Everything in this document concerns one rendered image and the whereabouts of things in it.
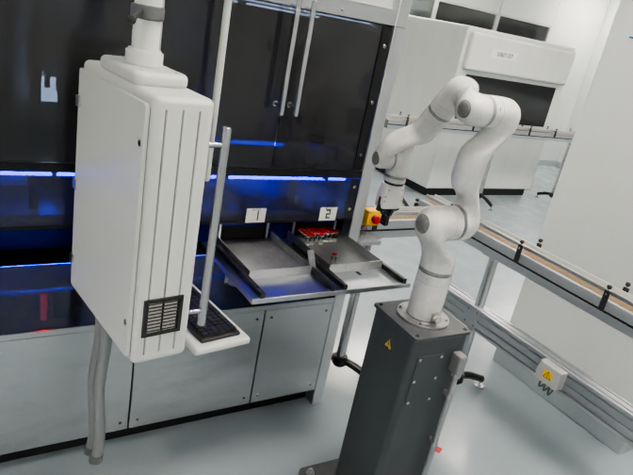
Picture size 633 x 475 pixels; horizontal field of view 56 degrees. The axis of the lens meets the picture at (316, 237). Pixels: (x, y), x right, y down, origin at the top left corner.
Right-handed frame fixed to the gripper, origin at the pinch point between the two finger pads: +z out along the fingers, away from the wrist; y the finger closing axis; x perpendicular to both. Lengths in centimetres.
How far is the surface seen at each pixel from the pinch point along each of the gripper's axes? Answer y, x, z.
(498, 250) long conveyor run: -82, -7, 21
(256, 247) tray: 38, -28, 22
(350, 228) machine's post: -6.8, -28.2, 15.6
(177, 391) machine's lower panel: 65, -28, 87
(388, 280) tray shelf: -2.2, 8.1, 22.4
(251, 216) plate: 43, -28, 9
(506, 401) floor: -116, 3, 110
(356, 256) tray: -1.4, -13.5, 22.2
